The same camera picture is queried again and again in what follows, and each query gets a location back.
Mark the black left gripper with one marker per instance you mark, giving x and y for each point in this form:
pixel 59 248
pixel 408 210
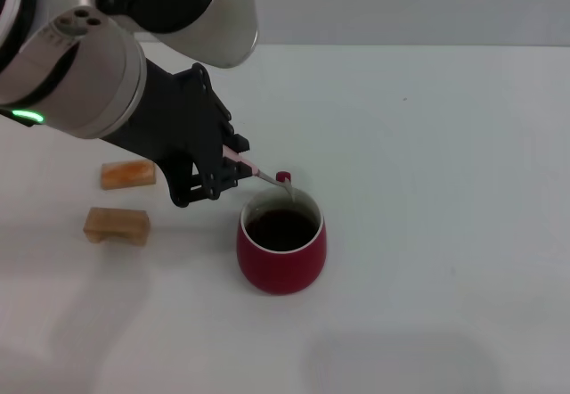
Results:
pixel 178 126

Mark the red ceramic cup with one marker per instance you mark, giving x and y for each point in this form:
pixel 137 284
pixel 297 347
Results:
pixel 280 273

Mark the orange stained wooden block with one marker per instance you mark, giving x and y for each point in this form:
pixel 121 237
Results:
pixel 127 173

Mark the dark coffee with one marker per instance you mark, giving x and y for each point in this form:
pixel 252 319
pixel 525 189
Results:
pixel 285 231

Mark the plain notched wooden block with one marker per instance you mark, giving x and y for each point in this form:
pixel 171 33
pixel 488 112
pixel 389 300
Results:
pixel 120 224

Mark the silver black wrist camera box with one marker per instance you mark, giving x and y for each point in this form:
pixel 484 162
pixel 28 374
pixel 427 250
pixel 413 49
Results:
pixel 178 2

